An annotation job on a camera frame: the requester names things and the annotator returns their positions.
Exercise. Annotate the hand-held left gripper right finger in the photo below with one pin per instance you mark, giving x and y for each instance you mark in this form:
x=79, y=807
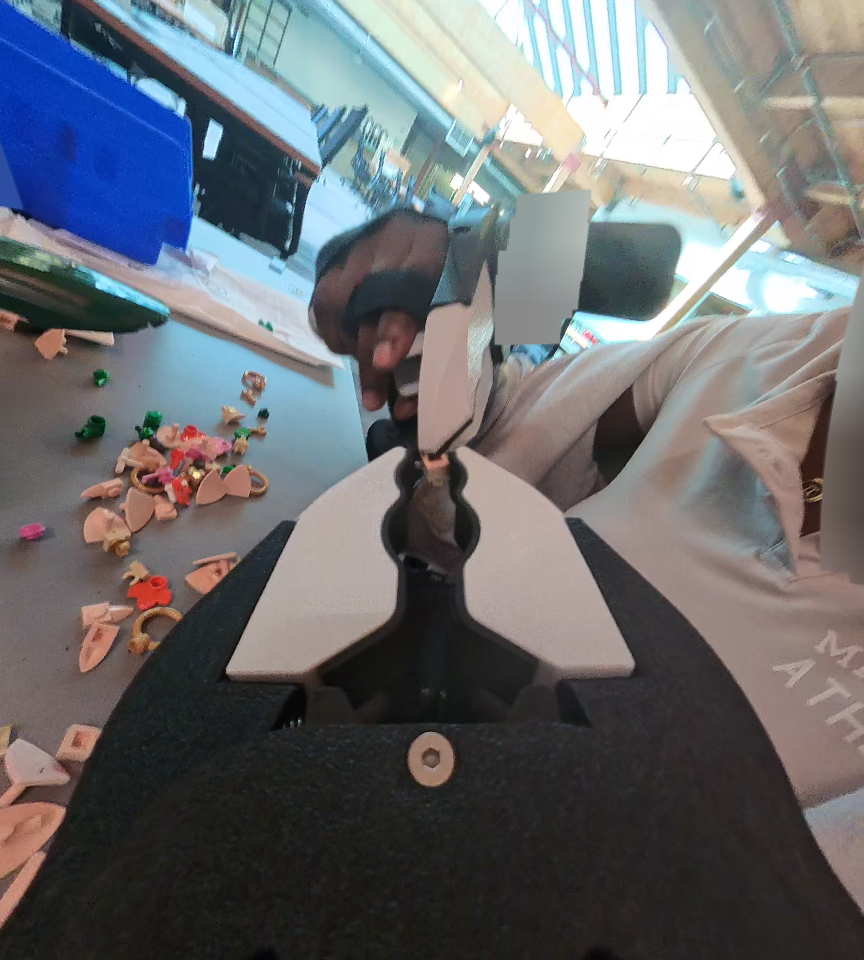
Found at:
x=544, y=600

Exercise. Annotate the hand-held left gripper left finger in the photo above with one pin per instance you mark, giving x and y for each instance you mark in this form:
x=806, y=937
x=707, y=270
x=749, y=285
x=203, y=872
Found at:
x=319, y=600

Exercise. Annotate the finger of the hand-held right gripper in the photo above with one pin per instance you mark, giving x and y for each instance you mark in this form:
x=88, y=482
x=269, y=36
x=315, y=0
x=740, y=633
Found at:
x=487, y=352
x=447, y=367

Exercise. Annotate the small tan brick piece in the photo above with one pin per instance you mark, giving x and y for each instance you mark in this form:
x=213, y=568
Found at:
x=435, y=469

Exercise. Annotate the person's right forearm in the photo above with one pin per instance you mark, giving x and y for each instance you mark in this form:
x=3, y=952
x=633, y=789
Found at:
x=567, y=405

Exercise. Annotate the grey background desk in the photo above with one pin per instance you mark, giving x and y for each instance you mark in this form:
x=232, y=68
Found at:
x=252, y=82

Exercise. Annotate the person's right hand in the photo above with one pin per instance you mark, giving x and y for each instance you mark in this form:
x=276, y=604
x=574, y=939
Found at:
x=379, y=247

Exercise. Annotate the pile of small toy bricks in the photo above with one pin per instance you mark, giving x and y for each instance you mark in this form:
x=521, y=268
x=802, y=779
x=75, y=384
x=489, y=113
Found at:
x=12, y=832

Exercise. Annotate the blue plastic bin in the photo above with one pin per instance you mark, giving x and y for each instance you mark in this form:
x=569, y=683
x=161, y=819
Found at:
x=102, y=150

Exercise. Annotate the brick-built potted plant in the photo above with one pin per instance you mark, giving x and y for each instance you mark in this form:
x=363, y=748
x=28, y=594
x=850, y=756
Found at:
x=42, y=285

